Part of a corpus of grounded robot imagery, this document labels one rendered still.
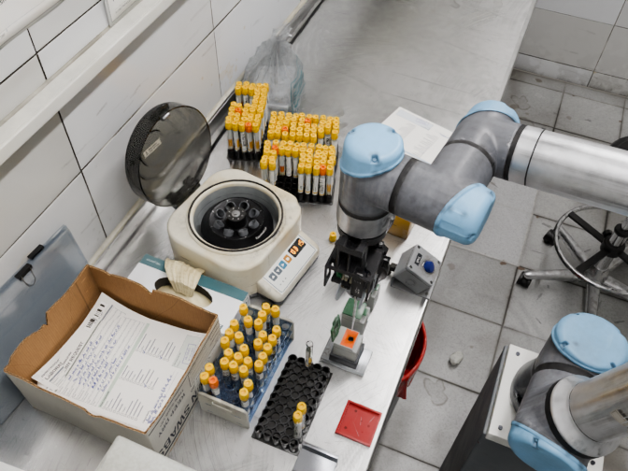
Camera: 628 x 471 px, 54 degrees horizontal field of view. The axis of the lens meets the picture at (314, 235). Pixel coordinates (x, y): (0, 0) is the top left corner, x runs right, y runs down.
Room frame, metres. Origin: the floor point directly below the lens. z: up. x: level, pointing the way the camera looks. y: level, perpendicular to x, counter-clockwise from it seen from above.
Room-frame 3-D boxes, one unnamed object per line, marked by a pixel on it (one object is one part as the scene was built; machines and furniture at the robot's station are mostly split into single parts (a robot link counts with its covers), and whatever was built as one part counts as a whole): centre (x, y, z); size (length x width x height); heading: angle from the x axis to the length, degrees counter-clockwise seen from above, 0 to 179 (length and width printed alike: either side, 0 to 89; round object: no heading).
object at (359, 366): (0.59, -0.07, 0.89); 0.09 x 0.05 x 0.04; 69
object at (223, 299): (0.69, 0.25, 0.92); 0.24 x 0.12 x 0.10; 69
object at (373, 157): (0.56, -0.07, 1.42); 0.09 x 0.08 x 0.11; 60
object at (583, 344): (0.50, -0.45, 1.07); 0.13 x 0.12 x 0.14; 150
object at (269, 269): (0.84, 0.15, 0.94); 0.30 x 0.24 x 0.12; 60
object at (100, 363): (0.52, 0.34, 0.95); 0.29 x 0.25 x 0.15; 69
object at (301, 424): (0.49, 0.03, 0.93); 0.17 x 0.09 x 0.11; 160
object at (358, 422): (0.45, -0.09, 0.88); 0.07 x 0.07 x 0.01; 69
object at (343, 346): (0.59, -0.07, 0.92); 0.05 x 0.04 x 0.06; 69
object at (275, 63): (1.38, 0.13, 0.97); 0.26 x 0.17 x 0.19; 175
